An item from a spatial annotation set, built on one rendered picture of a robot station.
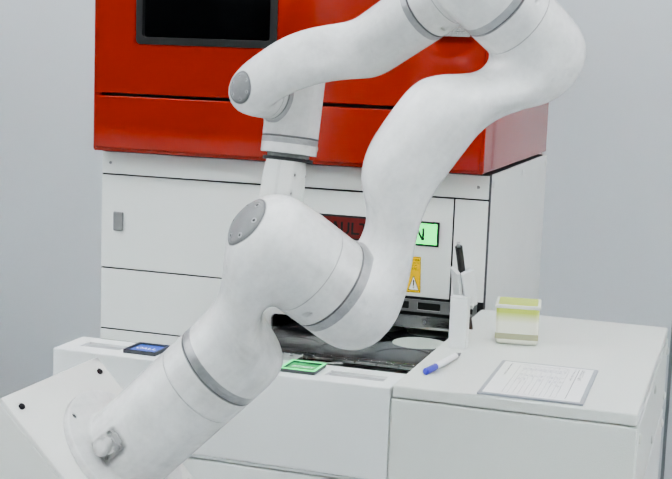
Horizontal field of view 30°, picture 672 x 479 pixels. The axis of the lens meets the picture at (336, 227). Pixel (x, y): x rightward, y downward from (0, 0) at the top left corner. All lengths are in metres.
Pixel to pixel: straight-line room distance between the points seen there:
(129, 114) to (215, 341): 1.12
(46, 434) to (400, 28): 0.70
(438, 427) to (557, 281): 2.12
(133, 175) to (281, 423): 0.90
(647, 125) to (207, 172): 1.66
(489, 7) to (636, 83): 2.36
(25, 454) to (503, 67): 0.74
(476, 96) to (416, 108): 0.07
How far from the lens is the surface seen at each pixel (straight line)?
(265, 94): 1.77
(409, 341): 2.39
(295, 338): 2.38
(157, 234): 2.61
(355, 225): 2.44
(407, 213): 1.47
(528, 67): 1.52
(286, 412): 1.87
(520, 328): 2.11
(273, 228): 1.42
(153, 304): 2.64
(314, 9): 2.41
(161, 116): 2.53
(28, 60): 4.48
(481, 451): 1.81
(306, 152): 1.84
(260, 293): 1.44
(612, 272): 3.87
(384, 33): 1.73
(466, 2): 1.48
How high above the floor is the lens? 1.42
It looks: 8 degrees down
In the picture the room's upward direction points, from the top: 2 degrees clockwise
